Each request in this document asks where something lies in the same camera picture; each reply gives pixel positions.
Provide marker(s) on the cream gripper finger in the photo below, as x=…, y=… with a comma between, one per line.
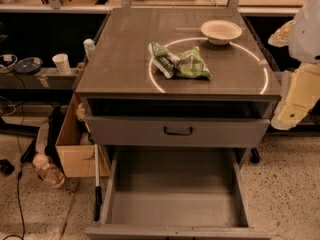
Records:
x=300, y=91
x=280, y=38

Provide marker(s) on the green jalapeno chip bag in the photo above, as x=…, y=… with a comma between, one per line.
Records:
x=188, y=64

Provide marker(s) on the grey drawer cabinet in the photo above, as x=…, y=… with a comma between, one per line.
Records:
x=178, y=116

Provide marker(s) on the open grey middle drawer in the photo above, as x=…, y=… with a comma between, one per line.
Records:
x=175, y=194

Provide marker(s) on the grey top drawer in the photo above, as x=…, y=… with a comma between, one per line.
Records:
x=148, y=131

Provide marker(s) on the white paper bowl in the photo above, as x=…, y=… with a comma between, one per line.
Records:
x=221, y=32

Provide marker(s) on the white plastic bottle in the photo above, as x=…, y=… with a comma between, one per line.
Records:
x=89, y=47

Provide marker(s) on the white paper cup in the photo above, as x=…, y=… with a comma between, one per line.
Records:
x=62, y=63

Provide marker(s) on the cardboard box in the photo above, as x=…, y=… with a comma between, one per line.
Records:
x=74, y=146

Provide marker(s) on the low grey shelf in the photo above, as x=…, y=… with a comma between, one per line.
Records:
x=46, y=78

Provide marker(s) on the dark plate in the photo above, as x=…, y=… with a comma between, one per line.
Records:
x=28, y=66

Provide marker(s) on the clear plastic bottle on floor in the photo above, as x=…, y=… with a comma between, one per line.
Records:
x=48, y=170

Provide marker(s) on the white bowl on shelf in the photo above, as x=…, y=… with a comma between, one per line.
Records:
x=7, y=63

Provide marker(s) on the black drawer handle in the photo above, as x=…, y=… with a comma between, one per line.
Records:
x=178, y=131

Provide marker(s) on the white black-handled stick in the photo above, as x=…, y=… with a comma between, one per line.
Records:
x=98, y=190

